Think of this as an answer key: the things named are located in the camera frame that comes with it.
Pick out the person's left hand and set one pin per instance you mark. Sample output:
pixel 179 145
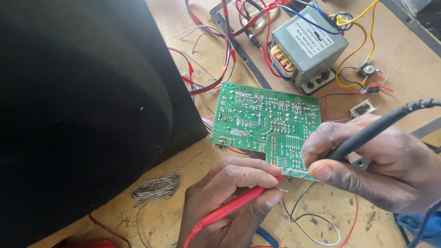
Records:
pixel 213 203

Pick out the person's right hand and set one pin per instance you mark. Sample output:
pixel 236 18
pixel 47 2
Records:
pixel 389 172

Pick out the red multimeter probe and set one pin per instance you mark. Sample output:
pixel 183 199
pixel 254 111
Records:
pixel 230 206

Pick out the black multimeter probe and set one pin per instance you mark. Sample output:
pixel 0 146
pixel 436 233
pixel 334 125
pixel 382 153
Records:
pixel 368 134

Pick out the blue cloth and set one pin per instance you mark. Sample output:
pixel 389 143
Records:
pixel 417 224

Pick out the transistor on metal heatsink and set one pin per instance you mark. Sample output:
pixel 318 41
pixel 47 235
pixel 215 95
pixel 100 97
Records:
pixel 362 109

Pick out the small black component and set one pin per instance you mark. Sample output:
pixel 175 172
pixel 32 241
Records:
pixel 372 90

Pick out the green circuit board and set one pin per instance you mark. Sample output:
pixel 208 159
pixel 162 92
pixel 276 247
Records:
pixel 262 120

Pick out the small potentiometer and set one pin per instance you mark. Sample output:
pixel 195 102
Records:
pixel 367 69

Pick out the red object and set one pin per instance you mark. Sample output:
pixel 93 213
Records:
pixel 89 244

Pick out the black metal bar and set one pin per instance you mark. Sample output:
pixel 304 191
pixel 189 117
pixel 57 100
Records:
pixel 410 24

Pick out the grey metal transformer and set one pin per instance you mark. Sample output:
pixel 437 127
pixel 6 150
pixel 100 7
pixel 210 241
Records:
pixel 310 44

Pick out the large black speaker cabinet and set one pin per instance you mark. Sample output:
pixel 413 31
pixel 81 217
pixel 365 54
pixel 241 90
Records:
pixel 75 113

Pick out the black fuse holder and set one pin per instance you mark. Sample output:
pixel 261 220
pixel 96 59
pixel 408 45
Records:
pixel 254 39

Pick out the cream plastic piece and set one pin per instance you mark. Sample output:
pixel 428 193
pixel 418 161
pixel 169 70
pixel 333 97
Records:
pixel 260 22

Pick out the black flat frame strip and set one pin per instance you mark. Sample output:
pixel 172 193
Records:
pixel 241 55

